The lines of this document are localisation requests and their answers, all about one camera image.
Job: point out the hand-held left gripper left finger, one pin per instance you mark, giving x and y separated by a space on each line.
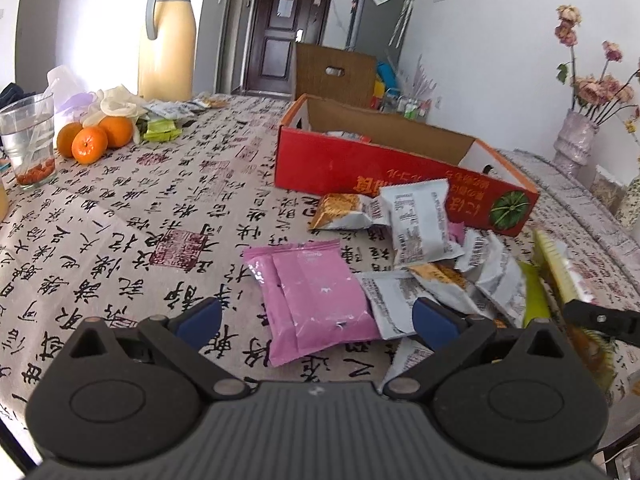
200 317

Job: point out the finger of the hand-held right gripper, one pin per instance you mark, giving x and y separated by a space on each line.
600 317

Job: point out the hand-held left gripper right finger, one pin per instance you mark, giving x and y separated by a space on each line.
435 322

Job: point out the yellow snack packet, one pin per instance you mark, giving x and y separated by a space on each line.
555 265

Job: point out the lime green snack packet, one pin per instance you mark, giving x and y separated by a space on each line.
534 295

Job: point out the pile of white snack packets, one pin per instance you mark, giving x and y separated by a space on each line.
420 220

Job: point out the gold orange snack packet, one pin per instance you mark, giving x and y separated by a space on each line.
340 210

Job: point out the red cardboard box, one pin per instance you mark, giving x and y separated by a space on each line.
350 165

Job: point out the speckled glass jar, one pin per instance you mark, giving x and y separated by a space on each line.
630 207

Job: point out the glass jar of oats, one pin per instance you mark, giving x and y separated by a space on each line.
607 192

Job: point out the pale pink vase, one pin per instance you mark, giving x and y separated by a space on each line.
575 145

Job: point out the light green snack bar packet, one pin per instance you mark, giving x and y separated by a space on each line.
162 130

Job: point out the orange fruit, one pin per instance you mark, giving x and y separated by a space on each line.
117 132
90 146
67 140

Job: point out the heap of small mixed sachets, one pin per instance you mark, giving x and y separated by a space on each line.
170 109

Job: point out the dried pink roses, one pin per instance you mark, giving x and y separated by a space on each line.
595 90

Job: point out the pale dried grass bundle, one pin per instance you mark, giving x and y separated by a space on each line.
420 80

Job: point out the blue plastic bin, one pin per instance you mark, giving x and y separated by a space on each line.
386 76

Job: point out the clear plastic cup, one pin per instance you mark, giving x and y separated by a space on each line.
25 135

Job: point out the white tissue pack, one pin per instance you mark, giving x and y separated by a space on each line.
70 95

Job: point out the wooden chair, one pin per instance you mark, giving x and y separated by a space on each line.
340 80

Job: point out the yellow thermos jug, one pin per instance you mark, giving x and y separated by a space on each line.
170 50

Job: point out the dark brown door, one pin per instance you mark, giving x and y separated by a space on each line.
280 50

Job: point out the dark bag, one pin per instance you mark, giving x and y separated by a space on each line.
12 95

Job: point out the grey fridge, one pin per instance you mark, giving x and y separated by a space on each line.
375 25

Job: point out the white striped umbrella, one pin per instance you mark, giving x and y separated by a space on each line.
402 17

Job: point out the white paper door notice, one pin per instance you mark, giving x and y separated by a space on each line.
285 7

